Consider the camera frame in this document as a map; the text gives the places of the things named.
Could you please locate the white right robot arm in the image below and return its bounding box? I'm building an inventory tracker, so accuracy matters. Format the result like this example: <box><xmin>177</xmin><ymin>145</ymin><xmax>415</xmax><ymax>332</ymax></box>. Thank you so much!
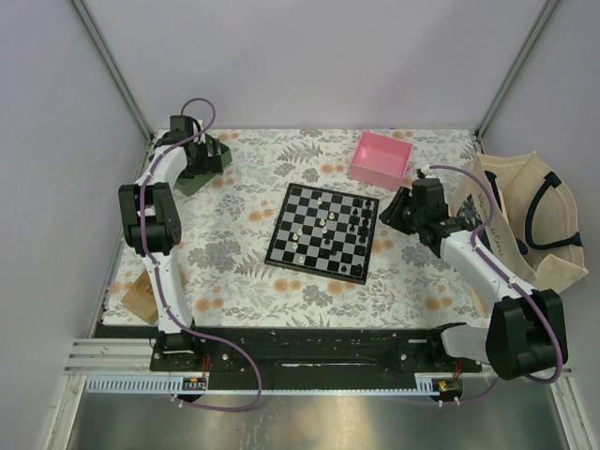
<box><xmin>380</xmin><ymin>178</ymin><xmax>568</xmax><ymax>383</ymax></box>

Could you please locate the brown cardboard box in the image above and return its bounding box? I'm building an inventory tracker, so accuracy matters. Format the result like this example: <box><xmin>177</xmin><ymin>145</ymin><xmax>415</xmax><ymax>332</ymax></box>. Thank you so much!
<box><xmin>122</xmin><ymin>271</ymin><xmax>158</xmax><ymax>325</ymax></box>

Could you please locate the floral table cloth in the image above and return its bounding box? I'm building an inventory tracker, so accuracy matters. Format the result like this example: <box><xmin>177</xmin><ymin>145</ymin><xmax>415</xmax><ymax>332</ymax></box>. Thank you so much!
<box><xmin>100</xmin><ymin>127</ymin><xmax>493</xmax><ymax>332</ymax></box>

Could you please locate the pink plastic tray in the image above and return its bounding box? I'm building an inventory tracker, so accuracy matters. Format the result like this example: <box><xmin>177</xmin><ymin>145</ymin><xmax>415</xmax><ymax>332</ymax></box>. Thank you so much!
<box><xmin>348</xmin><ymin>131</ymin><xmax>413</xmax><ymax>191</ymax></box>

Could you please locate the black white chess board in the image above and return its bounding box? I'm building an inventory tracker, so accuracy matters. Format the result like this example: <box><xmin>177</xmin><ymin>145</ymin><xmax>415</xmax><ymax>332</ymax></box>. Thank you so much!
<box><xmin>264</xmin><ymin>183</ymin><xmax>379</xmax><ymax>285</ymax></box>

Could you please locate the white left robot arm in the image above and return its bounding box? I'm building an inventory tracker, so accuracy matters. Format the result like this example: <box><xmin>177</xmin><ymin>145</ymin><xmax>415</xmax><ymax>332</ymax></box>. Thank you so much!
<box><xmin>118</xmin><ymin>113</ymin><xmax>231</xmax><ymax>370</ymax></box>

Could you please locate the green plastic tray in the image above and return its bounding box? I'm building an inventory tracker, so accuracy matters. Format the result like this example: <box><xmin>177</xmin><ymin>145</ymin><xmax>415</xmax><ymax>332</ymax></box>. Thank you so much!
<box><xmin>175</xmin><ymin>138</ymin><xmax>233</xmax><ymax>196</ymax></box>

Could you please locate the cream canvas tote bag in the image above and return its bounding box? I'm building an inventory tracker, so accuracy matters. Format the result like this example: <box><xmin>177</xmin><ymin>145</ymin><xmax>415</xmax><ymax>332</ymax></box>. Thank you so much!
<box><xmin>450</xmin><ymin>153</ymin><xmax>588</xmax><ymax>293</ymax></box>

